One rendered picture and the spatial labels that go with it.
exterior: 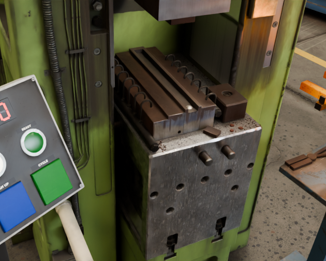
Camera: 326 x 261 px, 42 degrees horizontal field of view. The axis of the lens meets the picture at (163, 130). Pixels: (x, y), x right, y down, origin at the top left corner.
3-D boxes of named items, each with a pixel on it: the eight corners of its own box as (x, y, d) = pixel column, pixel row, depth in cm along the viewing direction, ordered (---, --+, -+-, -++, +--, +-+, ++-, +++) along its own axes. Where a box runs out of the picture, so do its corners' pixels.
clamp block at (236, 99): (246, 118, 134) (249, 100, 130) (223, 124, 131) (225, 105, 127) (225, 99, 143) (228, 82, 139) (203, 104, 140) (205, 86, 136)
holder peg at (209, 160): (212, 165, 124) (213, 158, 122) (205, 168, 123) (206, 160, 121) (205, 157, 127) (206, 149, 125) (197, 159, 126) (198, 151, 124)
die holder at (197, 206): (240, 226, 157) (263, 127, 131) (145, 261, 143) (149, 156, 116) (172, 140, 197) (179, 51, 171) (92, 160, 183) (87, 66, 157)
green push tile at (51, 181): (73, 187, 96) (59, 158, 94) (46, 205, 91) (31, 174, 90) (69, 187, 98) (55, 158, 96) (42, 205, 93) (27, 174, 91)
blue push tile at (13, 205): (37, 212, 90) (21, 181, 88) (5, 233, 85) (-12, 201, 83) (32, 211, 91) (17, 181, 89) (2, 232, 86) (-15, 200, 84)
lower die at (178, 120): (212, 126, 130) (216, 102, 125) (152, 141, 122) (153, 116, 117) (154, 65, 160) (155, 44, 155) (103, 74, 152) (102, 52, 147)
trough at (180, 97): (201, 110, 124) (201, 105, 123) (184, 113, 122) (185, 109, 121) (143, 49, 154) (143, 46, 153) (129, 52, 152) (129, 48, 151)
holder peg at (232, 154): (235, 159, 127) (236, 151, 125) (227, 161, 126) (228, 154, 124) (227, 150, 130) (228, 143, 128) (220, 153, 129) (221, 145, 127)
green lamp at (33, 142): (47, 151, 92) (45, 135, 89) (25, 157, 90) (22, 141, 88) (44, 143, 94) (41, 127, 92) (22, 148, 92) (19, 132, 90)
